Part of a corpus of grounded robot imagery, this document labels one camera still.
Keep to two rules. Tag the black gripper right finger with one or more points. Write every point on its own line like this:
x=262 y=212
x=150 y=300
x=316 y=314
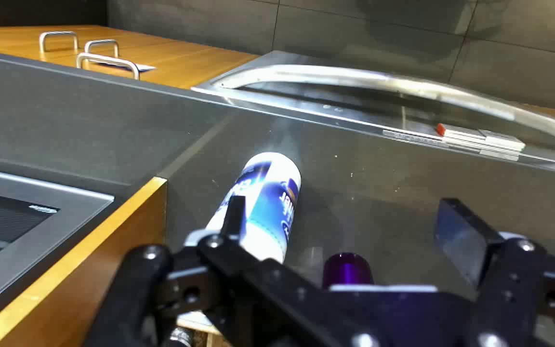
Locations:
x=470 y=238

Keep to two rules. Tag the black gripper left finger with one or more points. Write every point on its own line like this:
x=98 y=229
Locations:
x=162 y=283

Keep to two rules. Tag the blue and white wipes container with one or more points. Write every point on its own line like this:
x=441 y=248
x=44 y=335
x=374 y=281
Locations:
x=268 y=200

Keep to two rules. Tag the white dishwasher label sticker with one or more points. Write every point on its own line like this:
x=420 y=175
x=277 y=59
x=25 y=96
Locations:
x=462 y=136

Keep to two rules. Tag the purple cup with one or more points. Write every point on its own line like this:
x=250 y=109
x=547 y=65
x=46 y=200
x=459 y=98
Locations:
x=347 y=269

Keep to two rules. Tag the black microwave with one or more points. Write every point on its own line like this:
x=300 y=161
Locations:
x=46 y=219

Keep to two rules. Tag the stainless steel dishwasher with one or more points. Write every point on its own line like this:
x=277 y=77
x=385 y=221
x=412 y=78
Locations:
x=327 y=98

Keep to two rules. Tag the wooden lower cabinet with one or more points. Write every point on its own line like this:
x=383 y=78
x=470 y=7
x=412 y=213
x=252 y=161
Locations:
x=173 y=59

